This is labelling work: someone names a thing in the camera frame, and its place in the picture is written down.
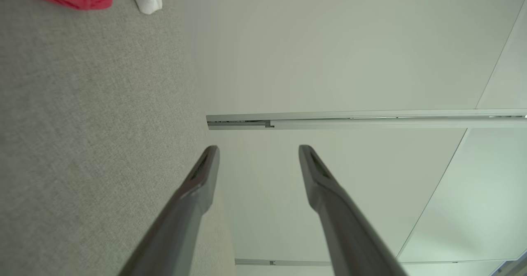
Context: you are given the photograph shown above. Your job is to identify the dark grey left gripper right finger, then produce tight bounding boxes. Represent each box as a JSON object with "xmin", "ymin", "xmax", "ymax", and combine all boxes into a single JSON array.
[{"xmin": 299, "ymin": 145, "xmax": 409, "ymax": 276}]

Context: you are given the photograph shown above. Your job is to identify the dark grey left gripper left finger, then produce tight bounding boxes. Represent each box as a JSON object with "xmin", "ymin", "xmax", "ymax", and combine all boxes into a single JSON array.
[{"xmin": 117, "ymin": 145, "xmax": 220, "ymax": 276}]

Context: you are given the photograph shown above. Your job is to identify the grey fabric sofa seat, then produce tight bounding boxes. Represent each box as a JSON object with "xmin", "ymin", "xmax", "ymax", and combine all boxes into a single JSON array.
[{"xmin": 0, "ymin": 0, "xmax": 237, "ymax": 276}]

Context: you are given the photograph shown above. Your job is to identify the grey partition frame strip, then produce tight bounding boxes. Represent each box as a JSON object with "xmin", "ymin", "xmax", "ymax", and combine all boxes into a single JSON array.
[
  {"xmin": 206, "ymin": 109, "xmax": 527, "ymax": 131},
  {"xmin": 235, "ymin": 258, "xmax": 527, "ymax": 267}
]

